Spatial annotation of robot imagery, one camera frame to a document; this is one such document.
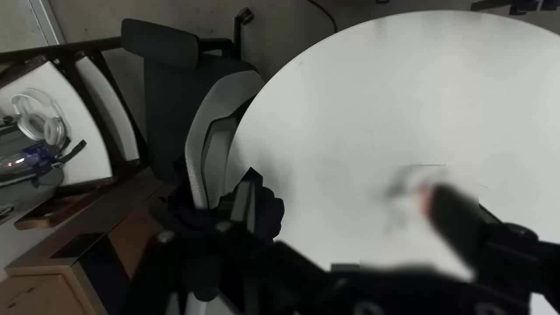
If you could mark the black garment with white print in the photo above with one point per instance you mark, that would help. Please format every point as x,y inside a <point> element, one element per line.
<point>169,110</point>

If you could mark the dark blue tool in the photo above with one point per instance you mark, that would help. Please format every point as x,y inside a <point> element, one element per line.
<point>32,159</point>

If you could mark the grey office chair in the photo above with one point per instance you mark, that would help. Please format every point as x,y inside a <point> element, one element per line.
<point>216,110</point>

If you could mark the white red-striped tea towel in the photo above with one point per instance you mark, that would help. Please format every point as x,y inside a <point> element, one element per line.
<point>410,177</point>

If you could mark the clear glass object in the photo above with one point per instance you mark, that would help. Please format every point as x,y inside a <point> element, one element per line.
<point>41,116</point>

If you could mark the dark framed white table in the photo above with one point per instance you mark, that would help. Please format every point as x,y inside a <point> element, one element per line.
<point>88,145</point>

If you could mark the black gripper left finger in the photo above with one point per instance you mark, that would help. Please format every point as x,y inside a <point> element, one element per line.
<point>253,203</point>

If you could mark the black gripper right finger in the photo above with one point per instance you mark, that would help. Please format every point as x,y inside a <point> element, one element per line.
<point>473,229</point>

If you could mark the wooden cabinet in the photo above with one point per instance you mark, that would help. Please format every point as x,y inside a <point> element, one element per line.
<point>53,273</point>

